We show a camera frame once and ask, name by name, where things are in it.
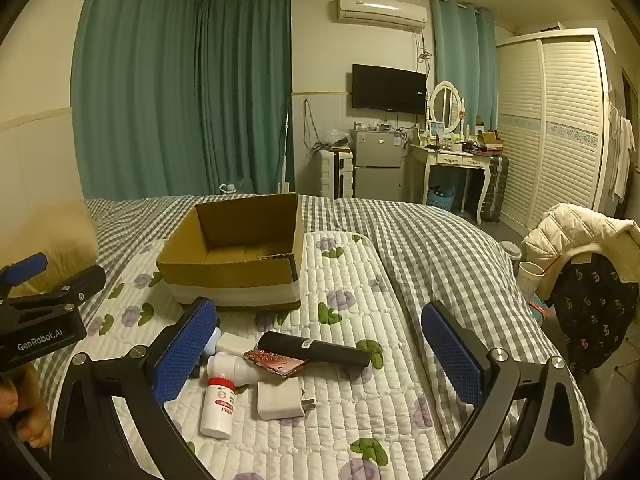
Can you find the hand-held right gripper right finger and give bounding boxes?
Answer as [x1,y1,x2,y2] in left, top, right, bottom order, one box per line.
[421,301,587,480]

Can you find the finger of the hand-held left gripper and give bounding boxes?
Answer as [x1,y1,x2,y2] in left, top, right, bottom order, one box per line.
[0,265,107,318]
[0,253,49,302]

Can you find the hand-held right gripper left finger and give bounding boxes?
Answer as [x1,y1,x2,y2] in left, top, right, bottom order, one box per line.
[50,296,221,480]

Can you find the cardboard box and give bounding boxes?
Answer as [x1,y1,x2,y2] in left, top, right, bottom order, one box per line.
[156,192,306,312]

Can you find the person's left hand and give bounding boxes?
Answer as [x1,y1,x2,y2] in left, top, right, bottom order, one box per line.
[0,364,52,449]

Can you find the tan pillow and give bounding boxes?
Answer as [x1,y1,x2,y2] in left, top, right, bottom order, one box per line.
[0,199,99,306]

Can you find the small white box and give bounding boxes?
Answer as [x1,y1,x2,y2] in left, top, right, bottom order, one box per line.
[215,332,258,356]

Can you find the white bottle with red label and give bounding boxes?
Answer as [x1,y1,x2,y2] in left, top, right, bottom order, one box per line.
[200,377,240,439]

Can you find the red patterned phone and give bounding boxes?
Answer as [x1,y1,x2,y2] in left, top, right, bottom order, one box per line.
[244,347,307,376]

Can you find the white charger plug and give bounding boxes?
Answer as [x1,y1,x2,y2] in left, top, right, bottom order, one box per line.
[256,377,317,421]

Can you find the paper cup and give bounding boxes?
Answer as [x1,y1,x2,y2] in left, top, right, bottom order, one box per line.
[515,261,546,306]

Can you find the floral quilted mat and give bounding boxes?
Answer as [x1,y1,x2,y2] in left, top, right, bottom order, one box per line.
[50,231,453,480]

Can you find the black cylinder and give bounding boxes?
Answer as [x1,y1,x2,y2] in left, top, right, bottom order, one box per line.
[257,331,371,369]

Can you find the black printed garment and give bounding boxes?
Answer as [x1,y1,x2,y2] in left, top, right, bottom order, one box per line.
[547,247,640,377]

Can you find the blue plastic basket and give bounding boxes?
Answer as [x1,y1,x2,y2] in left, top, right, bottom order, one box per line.
[427,186,456,211]

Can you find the white padded jacket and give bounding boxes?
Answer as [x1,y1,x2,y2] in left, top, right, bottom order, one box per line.
[520,203,640,282]

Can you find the clear plastic jug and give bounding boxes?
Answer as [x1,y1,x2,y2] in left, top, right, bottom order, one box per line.
[218,179,257,196]

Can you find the silver suitcase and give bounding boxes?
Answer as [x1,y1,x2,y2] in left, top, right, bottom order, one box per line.
[480,154,510,224]

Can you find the white dressing table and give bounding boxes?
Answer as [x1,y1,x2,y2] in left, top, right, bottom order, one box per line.
[409,140,493,221]

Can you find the wide teal curtain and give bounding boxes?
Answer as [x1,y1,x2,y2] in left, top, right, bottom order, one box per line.
[71,0,208,200]

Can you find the silver mini fridge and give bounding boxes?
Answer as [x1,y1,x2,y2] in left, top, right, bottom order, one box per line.
[348,128,405,200]

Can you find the white ribbed suitcase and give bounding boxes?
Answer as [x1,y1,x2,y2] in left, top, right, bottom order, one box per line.
[320,148,355,199]

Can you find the brown box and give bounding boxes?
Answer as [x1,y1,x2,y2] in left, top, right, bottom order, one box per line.
[475,130,504,154]

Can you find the white mop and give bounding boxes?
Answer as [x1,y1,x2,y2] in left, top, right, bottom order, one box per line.
[277,112,294,196]

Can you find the white louvred wardrobe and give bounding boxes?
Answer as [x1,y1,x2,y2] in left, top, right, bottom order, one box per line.
[495,27,614,234]

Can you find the clear plastic bag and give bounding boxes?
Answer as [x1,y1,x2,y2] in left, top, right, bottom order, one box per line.
[320,129,351,149]

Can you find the oval white mirror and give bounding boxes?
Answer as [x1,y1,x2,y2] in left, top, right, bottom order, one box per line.
[430,81,464,134]

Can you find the hanging white towels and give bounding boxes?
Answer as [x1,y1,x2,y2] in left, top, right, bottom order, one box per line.
[606,92,639,202]

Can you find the narrow light teal curtain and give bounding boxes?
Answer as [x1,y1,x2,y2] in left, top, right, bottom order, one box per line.
[431,0,499,132]

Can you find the white air conditioner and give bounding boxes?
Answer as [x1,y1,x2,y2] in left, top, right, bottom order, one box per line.
[329,0,429,31]

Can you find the black wall television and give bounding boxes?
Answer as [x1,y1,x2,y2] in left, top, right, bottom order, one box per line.
[351,64,427,115]

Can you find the air conditioner cable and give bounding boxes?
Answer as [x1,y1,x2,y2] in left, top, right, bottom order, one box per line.
[414,30,434,67]

